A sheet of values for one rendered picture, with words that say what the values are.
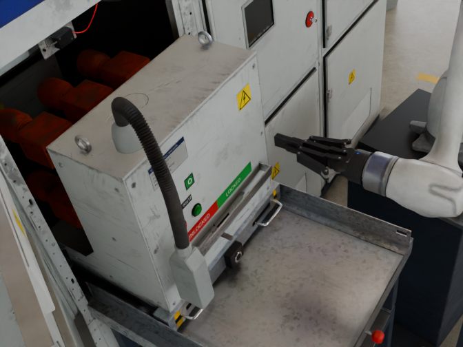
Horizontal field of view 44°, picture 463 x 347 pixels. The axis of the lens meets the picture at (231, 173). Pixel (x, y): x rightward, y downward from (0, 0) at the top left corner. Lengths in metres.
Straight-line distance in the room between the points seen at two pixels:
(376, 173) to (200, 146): 0.39
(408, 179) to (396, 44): 2.85
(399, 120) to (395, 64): 1.82
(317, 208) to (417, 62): 2.29
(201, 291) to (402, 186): 0.49
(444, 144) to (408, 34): 2.78
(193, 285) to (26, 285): 0.59
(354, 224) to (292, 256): 0.20
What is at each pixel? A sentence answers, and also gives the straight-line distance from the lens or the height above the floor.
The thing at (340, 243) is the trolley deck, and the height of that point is 0.85.
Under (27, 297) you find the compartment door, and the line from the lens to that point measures 0.76.
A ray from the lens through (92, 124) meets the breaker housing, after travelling 1.30.
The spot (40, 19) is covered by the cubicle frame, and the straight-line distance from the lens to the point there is 1.27.
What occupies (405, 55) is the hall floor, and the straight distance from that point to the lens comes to 3.95.
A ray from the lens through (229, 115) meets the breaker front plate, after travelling 1.38.
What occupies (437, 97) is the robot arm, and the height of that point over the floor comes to 1.05.
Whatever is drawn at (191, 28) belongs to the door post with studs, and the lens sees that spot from 1.65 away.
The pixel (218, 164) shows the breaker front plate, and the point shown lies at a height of 1.20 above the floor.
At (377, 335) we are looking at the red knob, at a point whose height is 0.83.
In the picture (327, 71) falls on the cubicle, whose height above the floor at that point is 0.73.
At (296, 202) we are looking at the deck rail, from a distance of 1.76.
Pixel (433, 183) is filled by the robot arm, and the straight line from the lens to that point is 1.24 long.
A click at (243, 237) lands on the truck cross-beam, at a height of 0.89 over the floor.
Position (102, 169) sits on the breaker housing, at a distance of 1.18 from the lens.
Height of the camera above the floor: 2.14
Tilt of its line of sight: 43 degrees down
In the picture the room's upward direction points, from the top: 10 degrees counter-clockwise
